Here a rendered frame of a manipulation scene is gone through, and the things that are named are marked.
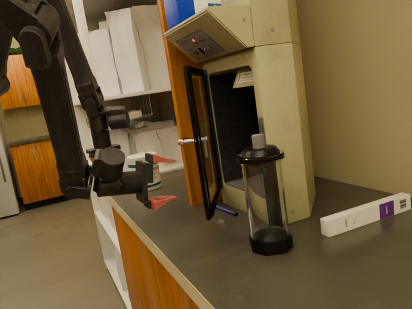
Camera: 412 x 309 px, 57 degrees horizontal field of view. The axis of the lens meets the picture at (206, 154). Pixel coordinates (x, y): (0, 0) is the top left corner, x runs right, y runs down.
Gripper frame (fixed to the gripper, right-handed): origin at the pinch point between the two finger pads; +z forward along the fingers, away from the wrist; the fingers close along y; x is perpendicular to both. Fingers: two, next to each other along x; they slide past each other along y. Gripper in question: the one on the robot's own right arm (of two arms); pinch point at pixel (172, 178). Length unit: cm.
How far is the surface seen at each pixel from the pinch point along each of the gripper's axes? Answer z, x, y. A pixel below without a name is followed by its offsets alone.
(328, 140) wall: 66, 10, 8
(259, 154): 9.8, -25.1, 8.3
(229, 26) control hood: 9.3, -13.5, 37.5
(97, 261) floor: 25, 233, -108
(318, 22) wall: 59, 10, 49
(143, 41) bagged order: 34, 124, 59
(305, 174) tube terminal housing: 32.6, -14.4, 0.7
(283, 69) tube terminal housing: 24.8, -14.2, 28.2
